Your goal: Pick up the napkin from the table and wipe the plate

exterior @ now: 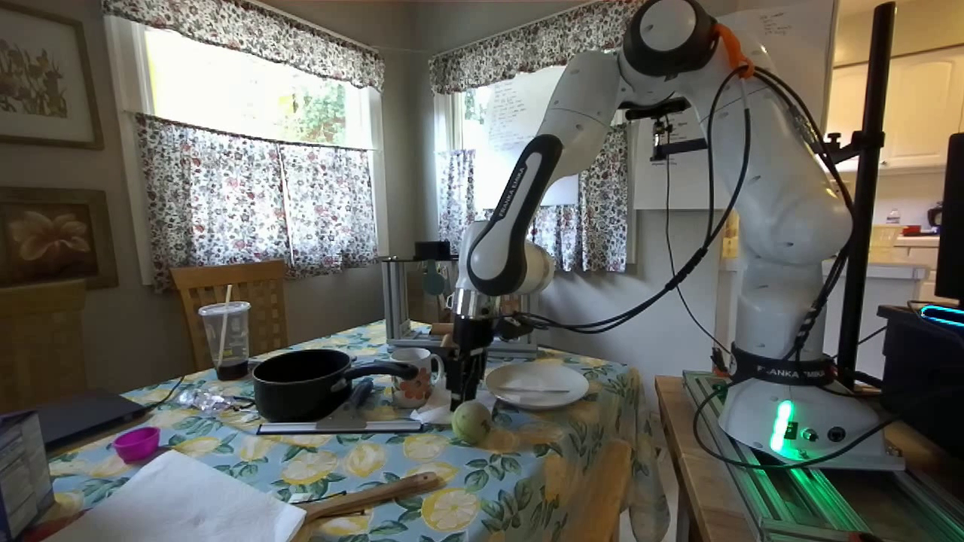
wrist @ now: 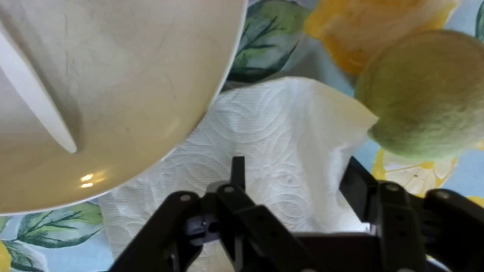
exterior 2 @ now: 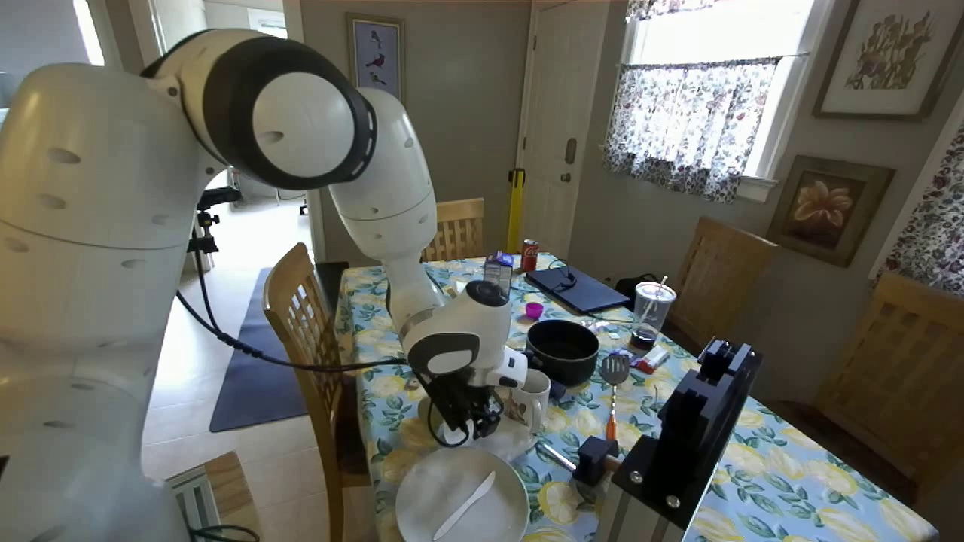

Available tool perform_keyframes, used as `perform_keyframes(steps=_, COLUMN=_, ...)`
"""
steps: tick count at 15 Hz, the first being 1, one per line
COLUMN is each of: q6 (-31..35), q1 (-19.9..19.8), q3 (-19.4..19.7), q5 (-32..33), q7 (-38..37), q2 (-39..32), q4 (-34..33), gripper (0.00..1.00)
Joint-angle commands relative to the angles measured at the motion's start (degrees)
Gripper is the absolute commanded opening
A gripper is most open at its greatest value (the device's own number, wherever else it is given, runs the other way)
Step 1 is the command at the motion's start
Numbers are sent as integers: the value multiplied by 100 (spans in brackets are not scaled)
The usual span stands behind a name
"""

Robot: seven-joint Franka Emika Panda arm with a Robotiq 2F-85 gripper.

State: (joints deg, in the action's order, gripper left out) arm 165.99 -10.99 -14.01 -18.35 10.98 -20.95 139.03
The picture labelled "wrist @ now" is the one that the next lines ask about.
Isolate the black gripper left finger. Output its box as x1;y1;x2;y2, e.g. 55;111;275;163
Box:
107;155;323;272

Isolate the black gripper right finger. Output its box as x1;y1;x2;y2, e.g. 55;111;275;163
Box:
337;155;484;272

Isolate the white paper napkin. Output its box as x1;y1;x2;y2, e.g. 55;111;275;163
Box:
96;75;379;272

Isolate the white round plate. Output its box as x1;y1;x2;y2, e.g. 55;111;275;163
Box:
0;0;249;217

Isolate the green tennis ball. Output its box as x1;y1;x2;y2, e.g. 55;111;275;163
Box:
353;28;484;163

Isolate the lemon print tablecloth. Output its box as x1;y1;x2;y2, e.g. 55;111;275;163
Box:
0;0;484;272

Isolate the white plastic knife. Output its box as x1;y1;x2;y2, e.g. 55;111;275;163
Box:
0;27;80;155

